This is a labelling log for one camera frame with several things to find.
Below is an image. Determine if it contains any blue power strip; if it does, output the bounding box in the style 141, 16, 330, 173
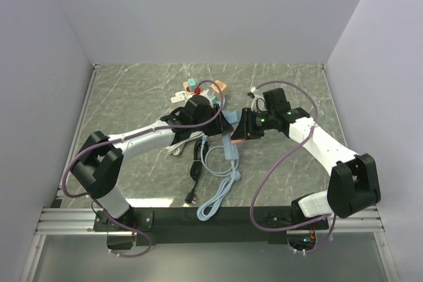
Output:
222, 133, 239, 161

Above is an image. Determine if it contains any white coiled cable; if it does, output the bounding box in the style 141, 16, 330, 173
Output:
165, 131, 203, 157

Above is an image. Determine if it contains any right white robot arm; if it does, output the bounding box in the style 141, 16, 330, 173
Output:
231, 88, 381, 229

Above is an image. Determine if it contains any blue strip cable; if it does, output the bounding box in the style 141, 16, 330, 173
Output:
196, 159, 243, 222

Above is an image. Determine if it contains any orange cube charger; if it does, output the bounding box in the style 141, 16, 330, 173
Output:
211, 80, 227, 96

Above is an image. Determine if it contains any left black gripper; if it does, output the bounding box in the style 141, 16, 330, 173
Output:
192, 104, 232, 137

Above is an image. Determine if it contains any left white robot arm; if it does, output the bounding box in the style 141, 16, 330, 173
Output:
62, 95, 233, 230

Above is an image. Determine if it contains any teal charger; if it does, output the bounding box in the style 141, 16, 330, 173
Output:
211, 96, 220, 105
187, 78, 197, 90

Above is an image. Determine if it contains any beige power strip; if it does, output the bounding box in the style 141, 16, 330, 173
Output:
182, 81, 197, 94

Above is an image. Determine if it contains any white cube power strip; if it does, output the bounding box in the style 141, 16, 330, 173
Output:
171, 90, 194, 104

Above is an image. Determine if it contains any black power cable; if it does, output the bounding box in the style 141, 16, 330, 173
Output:
184, 138, 208, 205

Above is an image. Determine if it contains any black base bar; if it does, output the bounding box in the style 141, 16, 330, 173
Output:
93, 206, 318, 249

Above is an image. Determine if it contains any pink charger plug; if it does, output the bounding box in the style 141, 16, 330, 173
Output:
231, 139, 247, 145

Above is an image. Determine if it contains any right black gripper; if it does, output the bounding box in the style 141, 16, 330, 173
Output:
232, 107, 277, 141

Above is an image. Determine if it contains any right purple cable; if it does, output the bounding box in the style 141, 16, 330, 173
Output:
249, 81, 336, 256

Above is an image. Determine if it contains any teal charger on beige strip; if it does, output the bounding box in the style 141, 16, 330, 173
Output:
187, 78, 197, 90

